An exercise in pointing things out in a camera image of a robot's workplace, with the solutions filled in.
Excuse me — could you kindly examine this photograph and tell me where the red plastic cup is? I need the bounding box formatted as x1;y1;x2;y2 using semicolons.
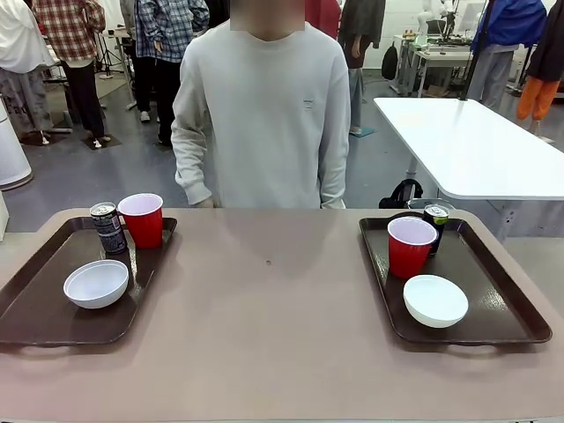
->
117;192;165;250
387;216;439;279

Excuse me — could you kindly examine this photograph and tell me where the black Pepsi can silver top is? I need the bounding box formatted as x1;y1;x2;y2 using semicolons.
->
89;201;130;256

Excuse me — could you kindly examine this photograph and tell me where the white plastic bowl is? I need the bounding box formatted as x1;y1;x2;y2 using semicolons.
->
63;259;130;310
403;273;470;330

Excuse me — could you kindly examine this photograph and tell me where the person's left forearm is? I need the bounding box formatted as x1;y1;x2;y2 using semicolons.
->
316;162;348;210

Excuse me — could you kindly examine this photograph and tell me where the person's right forearm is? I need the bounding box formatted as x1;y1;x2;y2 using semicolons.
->
174;145;213;206

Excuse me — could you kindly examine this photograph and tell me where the person in beige sweatshirt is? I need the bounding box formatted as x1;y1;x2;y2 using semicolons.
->
170;19;352;209

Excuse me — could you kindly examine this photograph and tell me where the person in blue plaid shirt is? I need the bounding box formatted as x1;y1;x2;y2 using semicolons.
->
131;0;211;146

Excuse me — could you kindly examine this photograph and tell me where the brown plastic tray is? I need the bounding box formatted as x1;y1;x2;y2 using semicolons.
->
359;210;554;345
0;215;179;347

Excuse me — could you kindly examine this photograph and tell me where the black backpack on floor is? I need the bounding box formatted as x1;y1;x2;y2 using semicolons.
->
378;178;425;209

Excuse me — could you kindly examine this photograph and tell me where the person in red plaid shirt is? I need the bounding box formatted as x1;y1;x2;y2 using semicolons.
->
33;0;111;150

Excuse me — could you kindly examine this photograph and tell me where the person in dark coat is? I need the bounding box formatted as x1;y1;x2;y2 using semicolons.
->
338;0;387;136

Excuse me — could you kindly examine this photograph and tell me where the black hanging backpack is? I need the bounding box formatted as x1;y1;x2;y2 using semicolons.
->
380;42;400;81

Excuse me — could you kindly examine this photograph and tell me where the black Pepsi can green accent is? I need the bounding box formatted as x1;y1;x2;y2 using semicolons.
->
422;204;450;258

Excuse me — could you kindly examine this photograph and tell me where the person in white shirt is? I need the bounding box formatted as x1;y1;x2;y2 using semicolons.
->
0;0;56;145

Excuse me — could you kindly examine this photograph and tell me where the white background desk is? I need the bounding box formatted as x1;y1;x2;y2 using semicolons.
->
394;33;475;98

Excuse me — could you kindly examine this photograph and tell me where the white folding table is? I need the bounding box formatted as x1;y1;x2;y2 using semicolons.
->
373;96;564;241

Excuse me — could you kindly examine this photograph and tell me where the black vertical pole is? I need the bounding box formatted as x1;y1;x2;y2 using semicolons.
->
459;0;494;101

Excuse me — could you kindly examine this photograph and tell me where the person in blue jacket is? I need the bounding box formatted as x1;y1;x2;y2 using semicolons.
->
467;0;547;114

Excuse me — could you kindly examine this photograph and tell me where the person in orange trousers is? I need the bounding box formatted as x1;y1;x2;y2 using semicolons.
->
515;0;564;133

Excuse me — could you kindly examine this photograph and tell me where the white cylindrical pedestal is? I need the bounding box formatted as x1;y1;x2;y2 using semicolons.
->
0;94;34;191

